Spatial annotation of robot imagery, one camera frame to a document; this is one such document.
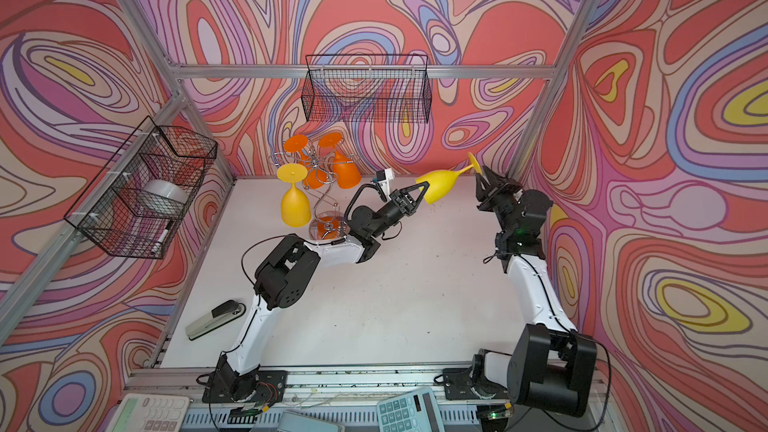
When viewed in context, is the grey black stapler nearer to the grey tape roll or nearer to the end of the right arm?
the grey tape roll

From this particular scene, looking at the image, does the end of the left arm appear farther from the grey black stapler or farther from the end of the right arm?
the grey black stapler

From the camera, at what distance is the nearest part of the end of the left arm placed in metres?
0.72

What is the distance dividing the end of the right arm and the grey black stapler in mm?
744

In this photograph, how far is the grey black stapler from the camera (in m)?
0.82

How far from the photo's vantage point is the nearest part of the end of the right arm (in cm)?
58

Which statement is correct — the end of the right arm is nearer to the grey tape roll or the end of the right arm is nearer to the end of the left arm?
the end of the left arm

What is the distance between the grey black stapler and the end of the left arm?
441 millimetres
